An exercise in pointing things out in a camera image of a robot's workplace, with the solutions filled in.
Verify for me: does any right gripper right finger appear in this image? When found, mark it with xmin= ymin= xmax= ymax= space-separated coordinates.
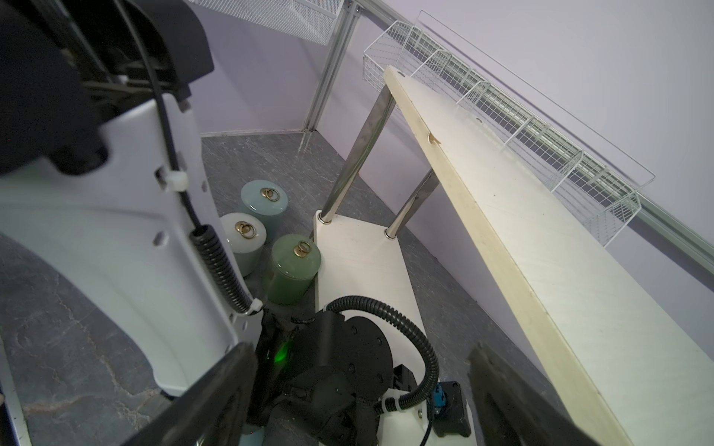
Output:
xmin=469 ymin=343 xmax=597 ymax=445

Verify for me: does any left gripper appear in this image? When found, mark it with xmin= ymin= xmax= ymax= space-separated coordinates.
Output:
xmin=247 ymin=312 xmax=393 ymax=445

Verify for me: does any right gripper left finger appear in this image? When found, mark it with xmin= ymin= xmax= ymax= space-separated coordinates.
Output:
xmin=125 ymin=343 xmax=258 ymax=445

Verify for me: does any small green canister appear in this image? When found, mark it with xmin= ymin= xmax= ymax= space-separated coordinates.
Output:
xmin=263 ymin=233 xmax=322 ymax=306

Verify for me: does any grey canister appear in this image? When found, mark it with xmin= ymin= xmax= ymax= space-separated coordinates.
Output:
xmin=221 ymin=213 xmax=267 ymax=277

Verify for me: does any light blue canister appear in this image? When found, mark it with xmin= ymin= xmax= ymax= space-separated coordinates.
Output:
xmin=239 ymin=180 xmax=289 ymax=240

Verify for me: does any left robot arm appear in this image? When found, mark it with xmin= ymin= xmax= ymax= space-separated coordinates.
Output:
xmin=1 ymin=1 xmax=268 ymax=445

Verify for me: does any white two-tier shelf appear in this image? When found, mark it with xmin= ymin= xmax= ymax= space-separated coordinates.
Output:
xmin=311 ymin=65 xmax=714 ymax=446

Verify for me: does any white mesh basket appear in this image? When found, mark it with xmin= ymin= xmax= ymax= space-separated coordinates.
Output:
xmin=193 ymin=0 xmax=344 ymax=46

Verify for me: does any long white wire basket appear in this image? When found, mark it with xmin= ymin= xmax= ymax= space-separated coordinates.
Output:
xmin=363 ymin=10 xmax=656 ymax=246

